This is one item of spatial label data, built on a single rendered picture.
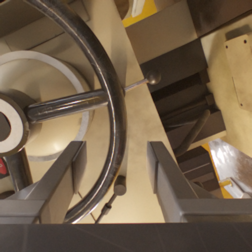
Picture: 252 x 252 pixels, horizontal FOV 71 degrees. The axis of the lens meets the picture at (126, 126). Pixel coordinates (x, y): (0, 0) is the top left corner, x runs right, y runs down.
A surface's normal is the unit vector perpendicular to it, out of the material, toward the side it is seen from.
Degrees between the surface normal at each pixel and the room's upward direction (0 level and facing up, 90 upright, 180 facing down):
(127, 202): 90
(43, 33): 90
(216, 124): 90
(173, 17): 90
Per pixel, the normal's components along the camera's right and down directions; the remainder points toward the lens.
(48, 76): 0.28, -0.18
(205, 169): 0.03, 0.26
